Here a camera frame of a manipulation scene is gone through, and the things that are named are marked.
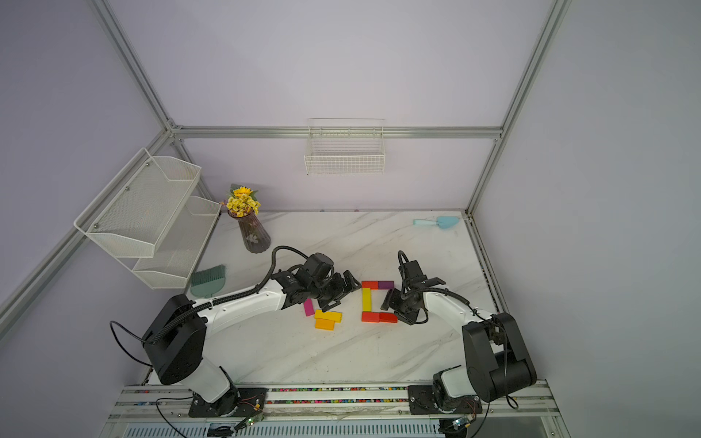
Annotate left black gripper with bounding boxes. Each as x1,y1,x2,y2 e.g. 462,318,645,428
309,270,361,314

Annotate red block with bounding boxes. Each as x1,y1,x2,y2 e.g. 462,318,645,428
361,281,380,290
361,311,381,323
379,312,398,324

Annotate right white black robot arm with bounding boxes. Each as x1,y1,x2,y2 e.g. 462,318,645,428
383,288,538,412

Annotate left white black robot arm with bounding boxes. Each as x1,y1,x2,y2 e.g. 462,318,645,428
109,246,361,405

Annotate yellow large block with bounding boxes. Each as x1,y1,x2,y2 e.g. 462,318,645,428
314,310,342,323

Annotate magenta block lower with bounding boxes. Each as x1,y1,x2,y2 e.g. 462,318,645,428
303,299,315,317

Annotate orange block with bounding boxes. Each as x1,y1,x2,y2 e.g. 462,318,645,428
315,319,336,331

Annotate dark glass vase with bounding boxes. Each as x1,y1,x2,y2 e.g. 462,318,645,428
237,214,271,254

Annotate teal scoop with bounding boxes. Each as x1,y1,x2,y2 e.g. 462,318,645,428
413,216,461,230

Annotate yellow flower bouquet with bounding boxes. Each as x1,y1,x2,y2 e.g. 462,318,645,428
224,186,261,218

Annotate lower white mesh shelf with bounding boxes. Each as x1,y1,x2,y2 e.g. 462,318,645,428
133,196,220,289

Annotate white mesh shelf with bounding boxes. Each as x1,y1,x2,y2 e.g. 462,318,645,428
133,196,220,289
74,149,201,258

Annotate upper white mesh shelf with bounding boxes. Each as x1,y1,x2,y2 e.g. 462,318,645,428
74,149,201,258

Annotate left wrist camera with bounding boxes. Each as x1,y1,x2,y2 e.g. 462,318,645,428
298,253,334,282

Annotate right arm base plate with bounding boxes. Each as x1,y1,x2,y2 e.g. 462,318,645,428
407,385,483,415

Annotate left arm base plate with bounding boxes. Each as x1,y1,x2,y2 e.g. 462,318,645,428
188,387,268,418

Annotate white wire wall basket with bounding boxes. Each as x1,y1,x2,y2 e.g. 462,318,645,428
304,118,386,176

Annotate aluminium front rail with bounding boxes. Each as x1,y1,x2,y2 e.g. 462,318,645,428
108,381,562,423

